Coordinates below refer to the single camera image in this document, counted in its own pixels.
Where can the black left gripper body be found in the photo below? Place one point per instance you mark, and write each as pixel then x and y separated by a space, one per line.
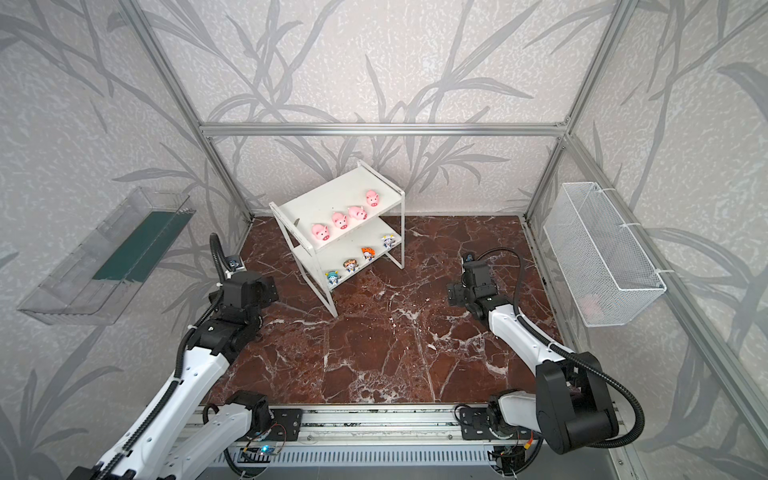
pixel 264 289

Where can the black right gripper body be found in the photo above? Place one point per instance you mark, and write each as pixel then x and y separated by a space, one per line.
pixel 459 294

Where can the blue cat figure teal hat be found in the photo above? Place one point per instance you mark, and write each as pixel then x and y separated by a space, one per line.
pixel 333 278

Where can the pink pig toy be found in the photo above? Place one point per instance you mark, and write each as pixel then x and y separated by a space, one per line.
pixel 340 220
pixel 372 198
pixel 357 213
pixel 320 232

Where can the blue cat figure flower collar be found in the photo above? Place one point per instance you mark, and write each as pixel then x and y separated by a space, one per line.
pixel 351 266

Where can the orange octopus toy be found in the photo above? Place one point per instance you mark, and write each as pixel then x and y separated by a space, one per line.
pixel 368 253

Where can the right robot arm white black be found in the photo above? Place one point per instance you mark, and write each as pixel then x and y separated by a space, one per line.
pixel 575 403

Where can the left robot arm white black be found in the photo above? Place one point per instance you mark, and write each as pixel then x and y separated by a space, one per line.
pixel 150 448

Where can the white two-tier metal shelf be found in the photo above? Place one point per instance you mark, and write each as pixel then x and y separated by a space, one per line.
pixel 314 258

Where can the white wire mesh basket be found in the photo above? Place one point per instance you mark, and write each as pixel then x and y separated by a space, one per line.
pixel 609 275

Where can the clear plastic wall bin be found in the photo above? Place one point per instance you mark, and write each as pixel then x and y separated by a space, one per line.
pixel 96 282

